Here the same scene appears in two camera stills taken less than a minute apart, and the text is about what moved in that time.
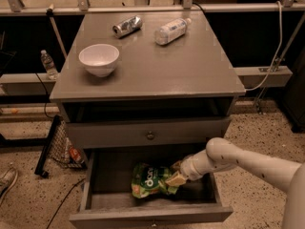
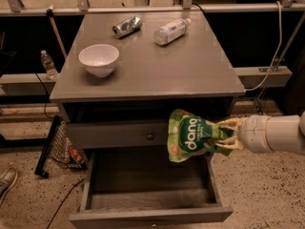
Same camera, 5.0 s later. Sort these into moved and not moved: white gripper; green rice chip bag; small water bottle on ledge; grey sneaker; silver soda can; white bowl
Moved: white gripper; green rice chip bag
Not moved: white bowl; grey sneaker; silver soda can; small water bottle on ledge
